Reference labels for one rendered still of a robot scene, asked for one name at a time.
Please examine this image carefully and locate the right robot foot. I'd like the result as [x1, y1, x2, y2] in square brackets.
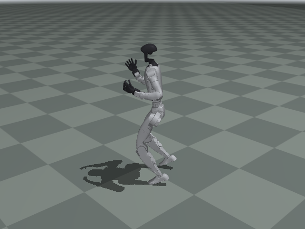
[159, 155, 177, 166]

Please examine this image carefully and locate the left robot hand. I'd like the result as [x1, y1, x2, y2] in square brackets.
[123, 80, 141, 95]

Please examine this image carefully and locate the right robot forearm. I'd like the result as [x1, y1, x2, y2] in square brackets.
[134, 72, 146, 85]

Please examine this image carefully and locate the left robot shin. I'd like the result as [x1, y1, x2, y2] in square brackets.
[136, 146, 162, 178]

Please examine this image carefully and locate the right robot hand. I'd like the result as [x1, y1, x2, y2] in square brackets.
[125, 58, 140, 77]

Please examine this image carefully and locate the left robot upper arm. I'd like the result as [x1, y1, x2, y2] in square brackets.
[146, 69, 163, 100]

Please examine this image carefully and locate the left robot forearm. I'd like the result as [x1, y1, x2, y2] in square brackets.
[134, 91, 160, 101]

